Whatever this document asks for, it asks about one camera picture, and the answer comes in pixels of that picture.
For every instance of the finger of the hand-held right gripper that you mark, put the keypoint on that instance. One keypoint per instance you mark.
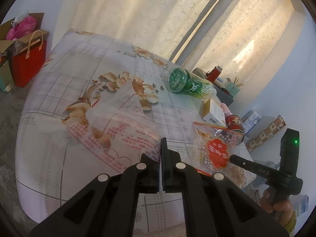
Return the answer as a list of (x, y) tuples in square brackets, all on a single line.
[(259, 169)]

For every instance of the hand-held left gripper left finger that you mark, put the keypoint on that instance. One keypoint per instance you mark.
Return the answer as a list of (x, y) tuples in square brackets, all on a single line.
[(150, 175)]

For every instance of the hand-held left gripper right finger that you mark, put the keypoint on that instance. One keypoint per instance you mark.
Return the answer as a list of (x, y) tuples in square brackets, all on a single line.
[(170, 172)]

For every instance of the red flower label snack bag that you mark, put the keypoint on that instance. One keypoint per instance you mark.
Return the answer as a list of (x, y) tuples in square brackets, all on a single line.
[(217, 150)]

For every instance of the clear red-printed plastic bag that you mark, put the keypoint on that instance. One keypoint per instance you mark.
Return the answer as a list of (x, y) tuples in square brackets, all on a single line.
[(123, 128)]

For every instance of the white yellow medicine box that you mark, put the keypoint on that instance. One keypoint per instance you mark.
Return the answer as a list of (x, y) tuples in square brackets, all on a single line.
[(213, 111)]

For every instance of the person's right forearm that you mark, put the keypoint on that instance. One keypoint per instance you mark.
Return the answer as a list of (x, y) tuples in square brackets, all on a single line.
[(291, 226)]

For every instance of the person's right hand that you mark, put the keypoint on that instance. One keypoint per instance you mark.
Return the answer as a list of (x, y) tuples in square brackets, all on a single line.
[(279, 209)]

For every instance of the patterned cardboard box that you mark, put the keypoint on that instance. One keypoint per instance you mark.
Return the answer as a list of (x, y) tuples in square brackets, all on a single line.
[(269, 130)]

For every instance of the blue white tissue pack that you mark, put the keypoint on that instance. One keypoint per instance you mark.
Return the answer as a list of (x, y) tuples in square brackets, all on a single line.
[(250, 121)]

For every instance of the bluish plastic package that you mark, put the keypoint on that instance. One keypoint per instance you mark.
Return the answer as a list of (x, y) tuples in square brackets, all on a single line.
[(302, 203)]

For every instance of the red label can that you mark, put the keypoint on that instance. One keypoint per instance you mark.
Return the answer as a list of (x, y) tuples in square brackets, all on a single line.
[(234, 123)]

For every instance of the pink plastic item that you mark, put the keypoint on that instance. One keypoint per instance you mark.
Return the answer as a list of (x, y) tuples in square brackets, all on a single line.
[(226, 108)]

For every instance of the teal perforated holder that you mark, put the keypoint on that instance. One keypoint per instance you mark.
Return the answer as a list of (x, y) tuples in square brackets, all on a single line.
[(233, 90)]

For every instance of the bunch of wooden chopsticks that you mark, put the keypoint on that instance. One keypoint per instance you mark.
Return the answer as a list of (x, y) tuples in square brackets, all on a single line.
[(238, 82)]

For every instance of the green plastic bottle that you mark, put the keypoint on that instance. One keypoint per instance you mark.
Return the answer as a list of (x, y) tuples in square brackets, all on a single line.
[(190, 84)]

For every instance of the white blue tube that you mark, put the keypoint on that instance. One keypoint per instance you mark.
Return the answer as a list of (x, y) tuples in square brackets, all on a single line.
[(220, 81)]

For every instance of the red flask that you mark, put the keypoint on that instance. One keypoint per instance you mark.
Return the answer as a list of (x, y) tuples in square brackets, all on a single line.
[(213, 75)]

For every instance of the cream patterned curtain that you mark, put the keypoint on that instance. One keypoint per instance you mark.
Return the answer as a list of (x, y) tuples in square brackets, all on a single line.
[(242, 29), (135, 12)]

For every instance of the floral tablecloth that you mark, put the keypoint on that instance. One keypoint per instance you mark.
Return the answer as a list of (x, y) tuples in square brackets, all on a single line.
[(74, 66)]

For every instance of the red paper bag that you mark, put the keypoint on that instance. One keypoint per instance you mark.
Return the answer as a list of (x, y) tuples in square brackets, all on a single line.
[(29, 64)]

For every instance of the brown cardboard box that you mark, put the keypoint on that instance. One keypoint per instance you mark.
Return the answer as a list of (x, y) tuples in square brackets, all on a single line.
[(7, 44)]

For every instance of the pink plastic bag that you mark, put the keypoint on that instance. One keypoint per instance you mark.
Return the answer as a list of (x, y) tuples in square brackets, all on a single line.
[(21, 28)]

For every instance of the grey window post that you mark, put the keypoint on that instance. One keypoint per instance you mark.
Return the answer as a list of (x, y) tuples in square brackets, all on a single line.
[(197, 27)]

